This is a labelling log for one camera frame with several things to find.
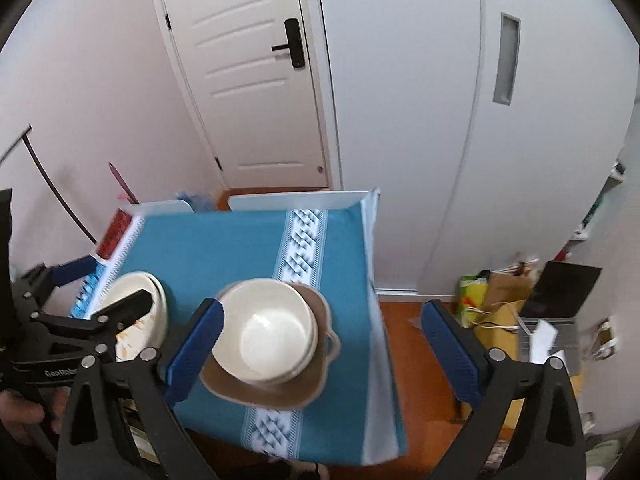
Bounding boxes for person's left forearm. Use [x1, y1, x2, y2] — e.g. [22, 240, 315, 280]
[0, 425, 57, 480]

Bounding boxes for blue plastic bag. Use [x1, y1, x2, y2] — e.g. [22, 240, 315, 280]
[175, 191, 217, 214]

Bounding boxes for white paper sheet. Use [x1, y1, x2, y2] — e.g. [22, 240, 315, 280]
[529, 320, 562, 367]

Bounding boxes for grey recessed door handle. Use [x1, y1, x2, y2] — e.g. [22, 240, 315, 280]
[492, 11, 522, 107]

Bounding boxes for yellow green bag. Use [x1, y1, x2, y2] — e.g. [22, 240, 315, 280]
[459, 272, 493, 329]

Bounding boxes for duck print plate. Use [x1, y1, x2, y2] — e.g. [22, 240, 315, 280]
[95, 271, 162, 365]

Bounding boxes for brown paper bag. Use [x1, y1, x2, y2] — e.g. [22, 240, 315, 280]
[472, 269, 537, 333]

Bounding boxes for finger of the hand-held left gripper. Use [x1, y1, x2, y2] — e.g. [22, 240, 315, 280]
[20, 255, 97, 307]
[31, 288, 154, 342]

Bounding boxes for printed plastic table cover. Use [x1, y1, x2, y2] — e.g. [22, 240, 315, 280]
[70, 207, 146, 321]

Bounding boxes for open grey laptop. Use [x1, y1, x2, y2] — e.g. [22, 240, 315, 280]
[517, 260, 603, 361]

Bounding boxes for pale green cloth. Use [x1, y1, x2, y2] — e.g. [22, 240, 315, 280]
[584, 439, 632, 477]

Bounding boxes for brown bowl with handles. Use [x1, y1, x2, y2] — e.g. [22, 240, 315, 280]
[199, 282, 342, 407]

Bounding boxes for pink stick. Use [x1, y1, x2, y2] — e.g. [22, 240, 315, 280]
[109, 161, 138, 206]

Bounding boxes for person's left hand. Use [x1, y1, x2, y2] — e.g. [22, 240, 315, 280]
[0, 389, 70, 436]

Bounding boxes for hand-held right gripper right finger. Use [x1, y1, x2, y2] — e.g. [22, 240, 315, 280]
[420, 299, 587, 480]

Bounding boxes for black door handle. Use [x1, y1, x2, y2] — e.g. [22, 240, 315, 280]
[271, 18, 306, 68]

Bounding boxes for white closet door panel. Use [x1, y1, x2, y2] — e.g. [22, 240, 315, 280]
[417, 0, 640, 295]
[314, 0, 487, 292]

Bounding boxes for cream duck print bowl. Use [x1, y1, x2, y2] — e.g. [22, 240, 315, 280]
[214, 278, 319, 382]

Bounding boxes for white panelled door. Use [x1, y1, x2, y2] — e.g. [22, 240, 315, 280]
[149, 0, 335, 192]

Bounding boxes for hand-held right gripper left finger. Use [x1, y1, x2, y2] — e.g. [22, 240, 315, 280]
[55, 297, 226, 480]

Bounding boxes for blue patterned tablecloth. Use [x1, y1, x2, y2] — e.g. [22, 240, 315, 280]
[87, 187, 408, 466]

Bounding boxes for black metal rack pole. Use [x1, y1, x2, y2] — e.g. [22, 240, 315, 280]
[0, 125, 98, 246]

